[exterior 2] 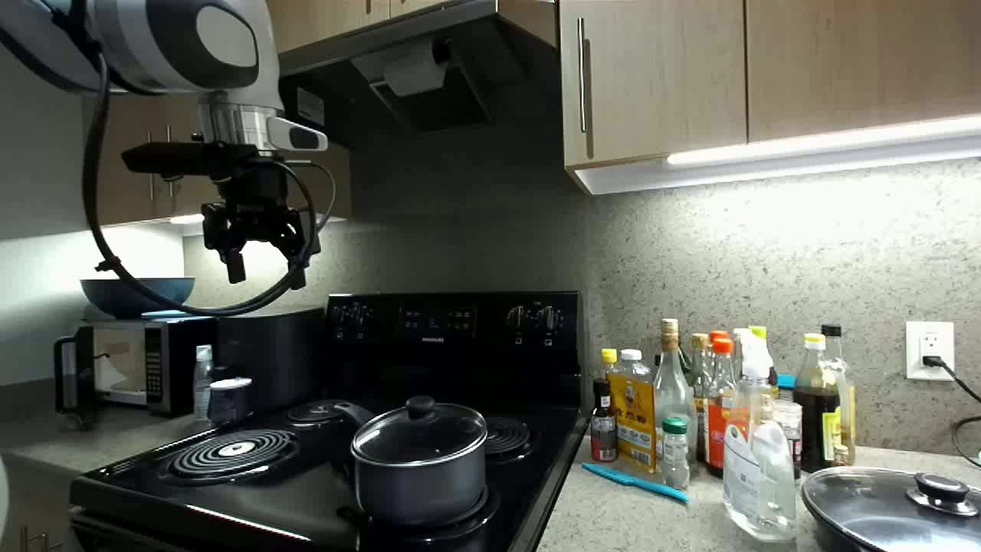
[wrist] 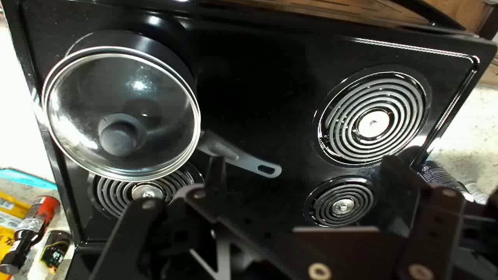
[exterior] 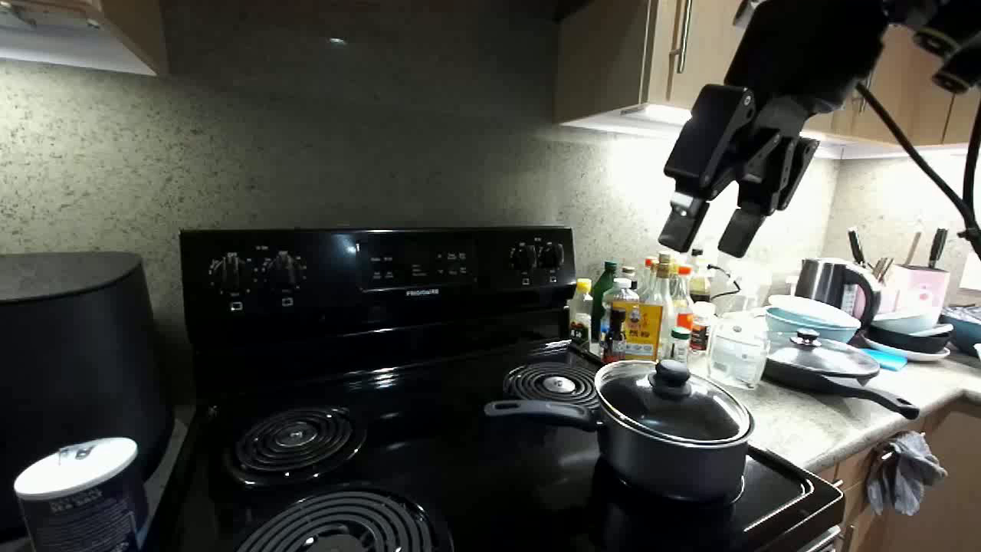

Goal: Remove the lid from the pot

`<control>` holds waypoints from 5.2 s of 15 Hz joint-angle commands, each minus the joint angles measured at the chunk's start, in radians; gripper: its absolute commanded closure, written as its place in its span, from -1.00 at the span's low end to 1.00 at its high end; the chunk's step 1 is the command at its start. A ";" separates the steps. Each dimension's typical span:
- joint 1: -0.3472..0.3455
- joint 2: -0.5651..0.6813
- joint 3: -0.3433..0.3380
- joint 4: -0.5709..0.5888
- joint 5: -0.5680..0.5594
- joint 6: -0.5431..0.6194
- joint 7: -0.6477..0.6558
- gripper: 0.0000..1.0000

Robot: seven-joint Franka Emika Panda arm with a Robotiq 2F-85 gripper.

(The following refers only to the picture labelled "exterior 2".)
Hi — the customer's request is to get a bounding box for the bottle with blue cap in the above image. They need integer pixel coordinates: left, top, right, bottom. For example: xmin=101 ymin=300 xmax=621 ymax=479
xmin=773 ymin=368 xmax=805 ymax=479

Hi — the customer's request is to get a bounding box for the dark bottle yellow cap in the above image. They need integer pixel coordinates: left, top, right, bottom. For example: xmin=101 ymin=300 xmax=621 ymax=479
xmin=592 ymin=348 xmax=621 ymax=417

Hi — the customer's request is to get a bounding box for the black power cord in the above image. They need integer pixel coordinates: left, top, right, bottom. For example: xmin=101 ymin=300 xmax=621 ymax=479
xmin=919 ymin=353 xmax=981 ymax=471

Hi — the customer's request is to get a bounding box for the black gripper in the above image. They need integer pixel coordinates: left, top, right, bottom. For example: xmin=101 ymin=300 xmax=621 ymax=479
xmin=198 ymin=161 xmax=315 ymax=291

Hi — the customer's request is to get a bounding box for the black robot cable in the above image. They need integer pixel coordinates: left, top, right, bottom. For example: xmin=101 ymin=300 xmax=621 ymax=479
xmin=81 ymin=55 xmax=339 ymax=319

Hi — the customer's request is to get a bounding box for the sauce bottle orange cap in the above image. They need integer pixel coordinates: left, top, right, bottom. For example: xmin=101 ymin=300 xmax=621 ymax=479
xmin=703 ymin=335 xmax=742 ymax=479

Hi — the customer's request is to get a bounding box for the wooden cabinet door metal handle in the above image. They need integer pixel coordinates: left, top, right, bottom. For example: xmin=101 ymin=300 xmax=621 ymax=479
xmin=556 ymin=0 xmax=747 ymax=173

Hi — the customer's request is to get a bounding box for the slim bottle yellow cap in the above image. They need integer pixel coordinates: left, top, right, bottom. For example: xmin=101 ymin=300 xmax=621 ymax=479
xmin=684 ymin=332 xmax=714 ymax=411

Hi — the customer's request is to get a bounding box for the black countertop appliance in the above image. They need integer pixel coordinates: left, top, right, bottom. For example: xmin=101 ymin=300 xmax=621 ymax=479
xmin=211 ymin=308 xmax=332 ymax=411

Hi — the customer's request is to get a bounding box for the blue tool handle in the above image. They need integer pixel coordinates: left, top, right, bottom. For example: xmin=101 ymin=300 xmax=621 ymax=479
xmin=579 ymin=460 xmax=694 ymax=511

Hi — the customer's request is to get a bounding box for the dark range hood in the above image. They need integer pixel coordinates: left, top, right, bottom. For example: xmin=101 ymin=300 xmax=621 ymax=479
xmin=272 ymin=0 xmax=562 ymax=136

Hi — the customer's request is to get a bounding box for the wooden cabinet above hood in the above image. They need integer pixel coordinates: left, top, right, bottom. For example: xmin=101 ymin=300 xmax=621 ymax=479
xmin=267 ymin=0 xmax=562 ymax=55

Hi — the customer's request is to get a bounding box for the clear spray bottle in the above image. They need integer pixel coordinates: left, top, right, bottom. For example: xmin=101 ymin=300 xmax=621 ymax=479
xmin=721 ymin=326 xmax=800 ymax=547

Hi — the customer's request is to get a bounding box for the dark pan lid with knob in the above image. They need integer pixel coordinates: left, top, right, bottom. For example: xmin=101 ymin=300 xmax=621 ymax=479
xmin=797 ymin=466 xmax=981 ymax=552

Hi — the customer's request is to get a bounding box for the oil bottle yellow label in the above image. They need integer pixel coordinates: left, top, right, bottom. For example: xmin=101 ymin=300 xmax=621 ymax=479
xmin=609 ymin=348 xmax=658 ymax=479

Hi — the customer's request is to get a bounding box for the plain wooden cabinet door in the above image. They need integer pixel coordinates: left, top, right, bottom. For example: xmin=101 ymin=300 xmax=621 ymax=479
xmin=745 ymin=0 xmax=981 ymax=145

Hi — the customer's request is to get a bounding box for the black electric stove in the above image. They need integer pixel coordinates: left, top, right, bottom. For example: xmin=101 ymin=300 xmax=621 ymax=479
xmin=68 ymin=288 xmax=594 ymax=552

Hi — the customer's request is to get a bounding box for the white wall outlet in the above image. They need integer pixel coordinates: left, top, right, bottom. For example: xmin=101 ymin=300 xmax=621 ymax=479
xmin=905 ymin=319 xmax=959 ymax=383

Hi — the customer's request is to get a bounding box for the small red spice jar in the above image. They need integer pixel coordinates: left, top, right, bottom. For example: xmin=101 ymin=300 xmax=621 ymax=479
xmin=590 ymin=411 xmax=621 ymax=466

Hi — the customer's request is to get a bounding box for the small jar green lid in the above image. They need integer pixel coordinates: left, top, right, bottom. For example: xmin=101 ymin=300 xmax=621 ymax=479
xmin=656 ymin=413 xmax=694 ymax=491

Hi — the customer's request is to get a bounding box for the long under-cabinet light strip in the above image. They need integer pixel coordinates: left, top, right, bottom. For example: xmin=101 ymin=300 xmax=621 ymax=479
xmin=569 ymin=113 xmax=981 ymax=197

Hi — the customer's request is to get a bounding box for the blue bowl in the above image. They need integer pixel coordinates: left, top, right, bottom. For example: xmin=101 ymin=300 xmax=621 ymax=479
xmin=77 ymin=272 xmax=195 ymax=324

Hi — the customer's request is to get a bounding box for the glass pot lid black knob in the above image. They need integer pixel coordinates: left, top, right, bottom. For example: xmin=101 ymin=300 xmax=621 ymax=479
xmin=348 ymin=393 xmax=491 ymax=471

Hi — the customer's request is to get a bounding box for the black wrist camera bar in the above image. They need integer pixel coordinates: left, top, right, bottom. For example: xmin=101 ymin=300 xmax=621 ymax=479
xmin=120 ymin=137 xmax=261 ymax=180

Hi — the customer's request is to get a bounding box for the soy sauce bottle yellow cap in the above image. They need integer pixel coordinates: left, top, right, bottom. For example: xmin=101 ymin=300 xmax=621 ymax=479
xmin=795 ymin=332 xmax=842 ymax=475

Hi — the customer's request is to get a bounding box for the black microwave oven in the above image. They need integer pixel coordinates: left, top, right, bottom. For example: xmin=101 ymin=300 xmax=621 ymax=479
xmin=53 ymin=316 xmax=222 ymax=420

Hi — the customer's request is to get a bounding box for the dark grey cooking pot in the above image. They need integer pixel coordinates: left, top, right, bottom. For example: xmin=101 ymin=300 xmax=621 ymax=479
xmin=345 ymin=426 xmax=492 ymax=531

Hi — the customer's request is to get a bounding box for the tall clear glass bottle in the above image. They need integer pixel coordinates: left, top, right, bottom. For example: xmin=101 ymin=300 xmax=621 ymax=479
xmin=652 ymin=316 xmax=699 ymax=433

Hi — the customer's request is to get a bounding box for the teal plate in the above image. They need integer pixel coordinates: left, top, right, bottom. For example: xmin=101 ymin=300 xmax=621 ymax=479
xmin=141 ymin=305 xmax=234 ymax=324

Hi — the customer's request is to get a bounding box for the small jar white lid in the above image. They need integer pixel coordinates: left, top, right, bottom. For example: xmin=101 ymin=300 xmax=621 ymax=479
xmin=205 ymin=375 xmax=258 ymax=429

